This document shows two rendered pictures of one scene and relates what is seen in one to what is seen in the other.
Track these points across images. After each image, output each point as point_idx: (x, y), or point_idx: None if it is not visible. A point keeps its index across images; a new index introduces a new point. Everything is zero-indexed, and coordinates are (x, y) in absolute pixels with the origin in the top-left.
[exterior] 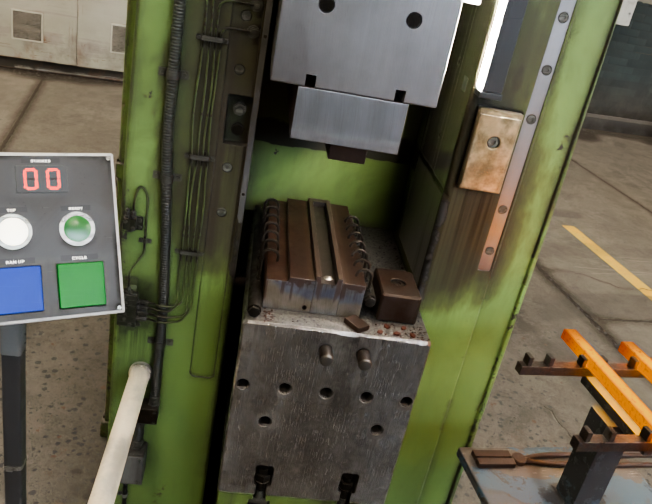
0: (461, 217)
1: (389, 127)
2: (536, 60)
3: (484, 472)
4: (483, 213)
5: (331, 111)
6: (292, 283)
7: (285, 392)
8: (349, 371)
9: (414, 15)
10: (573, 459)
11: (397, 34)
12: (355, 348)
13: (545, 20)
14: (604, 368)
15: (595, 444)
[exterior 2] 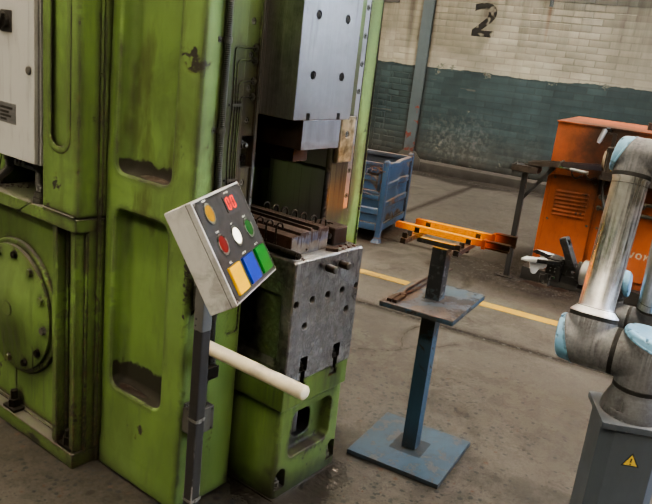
0: (335, 180)
1: (335, 133)
2: (355, 87)
3: (400, 303)
4: (343, 175)
5: (315, 131)
6: (301, 236)
7: (311, 302)
8: (336, 276)
9: (341, 74)
10: (431, 277)
11: (336, 85)
12: (338, 261)
13: (356, 66)
14: (429, 228)
15: (461, 251)
